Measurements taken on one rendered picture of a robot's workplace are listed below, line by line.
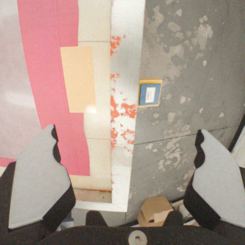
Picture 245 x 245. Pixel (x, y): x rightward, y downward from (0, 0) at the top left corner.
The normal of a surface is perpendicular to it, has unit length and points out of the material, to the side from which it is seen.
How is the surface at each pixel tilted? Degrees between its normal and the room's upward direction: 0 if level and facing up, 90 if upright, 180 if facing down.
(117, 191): 19
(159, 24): 0
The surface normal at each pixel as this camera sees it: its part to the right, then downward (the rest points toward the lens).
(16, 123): -0.04, 0.48
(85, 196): 0.04, -0.88
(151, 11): 0.29, 0.48
